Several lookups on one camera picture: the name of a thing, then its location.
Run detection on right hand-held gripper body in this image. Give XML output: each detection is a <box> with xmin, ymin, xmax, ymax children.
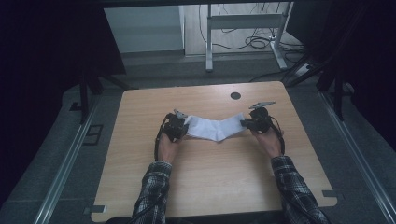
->
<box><xmin>247</xmin><ymin>100</ymin><xmax>278</xmax><ymax>135</ymax></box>

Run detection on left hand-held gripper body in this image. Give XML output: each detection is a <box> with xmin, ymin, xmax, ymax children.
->
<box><xmin>163</xmin><ymin>108</ymin><xmax>189</xmax><ymax>144</ymax></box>

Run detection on white sock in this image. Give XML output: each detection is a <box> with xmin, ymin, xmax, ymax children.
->
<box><xmin>214</xmin><ymin>112</ymin><xmax>248</xmax><ymax>143</ymax></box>
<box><xmin>186</xmin><ymin>115</ymin><xmax>225</xmax><ymax>143</ymax></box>

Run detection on person's right hand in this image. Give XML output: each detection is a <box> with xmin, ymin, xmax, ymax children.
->
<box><xmin>251</xmin><ymin>126</ymin><xmax>286</xmax><ymax>161</ymax></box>

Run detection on white power strip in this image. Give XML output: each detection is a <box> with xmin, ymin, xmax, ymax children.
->
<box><xmin>293</xmin><ymin>63</ymin><xmax>312</xmax><ymax>77</ymax></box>

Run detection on black tripod stand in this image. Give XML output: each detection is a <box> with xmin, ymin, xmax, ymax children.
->
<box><xmin>286</xmin><ymin>52</ymin><xmax>356</xmax><ymax>122</ymax></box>
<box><xmin>68</xmin><ymin>62</ymin><xmax>134</xmax><ymax>125</ymax></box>

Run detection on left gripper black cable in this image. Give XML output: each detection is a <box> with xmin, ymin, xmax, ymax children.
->
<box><xmin>153</xmin><ymin>112</ymin><xmax>173</xmax><ymax>163</ymax></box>

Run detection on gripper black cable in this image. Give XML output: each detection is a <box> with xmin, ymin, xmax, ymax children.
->
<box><xmin>268</xmin><ymin>115</ymin><xmax>287</xmax><ymax>157</ymax></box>
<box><xmin>153</xmin><ymin>112</ymin><xmax>173</xmax><ymax>163</ymax></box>

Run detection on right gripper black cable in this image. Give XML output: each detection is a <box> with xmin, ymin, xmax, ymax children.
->
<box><xmin>268</xmin><ymin>115</ymin><xmax>287</xmax><ymax>157</ymax></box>

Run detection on black floor cables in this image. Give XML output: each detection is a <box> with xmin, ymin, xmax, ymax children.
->
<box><xmin>198</xmin><ymin>3</ymin><xmax>306</xmax><ymax>83</ymax></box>

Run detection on white metal desk frame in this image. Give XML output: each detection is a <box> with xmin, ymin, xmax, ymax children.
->
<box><xmin>205</xmin><ymin>2</ymin><xmax>294</xmax><ymax>73</ymax></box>

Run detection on grey table corner bracket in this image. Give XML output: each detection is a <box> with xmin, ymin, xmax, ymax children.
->
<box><xmin>321</xmin><ymin>189</ymin><xmax>345</xmax><ymax>201</ymax></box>
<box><xmin>83</xmin><ymin>204</ymin><xmax>107</xmax><ymax>216</ymax></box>

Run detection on white wall panel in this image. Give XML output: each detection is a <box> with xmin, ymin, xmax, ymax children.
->
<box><xmin>103</xmin><ymin>5</ymin><xmax>185</xmax><ymax>54</ymax></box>

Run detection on aluminium floor rail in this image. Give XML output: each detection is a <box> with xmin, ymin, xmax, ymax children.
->
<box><xmin>32</xmin><ymin>96</ymin><xmax>101</xmax><ymax>224</ymax></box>
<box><xmin>318</xmin><ymin>91</ymin><xmax>396</xmax><ymax>224</ymax></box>

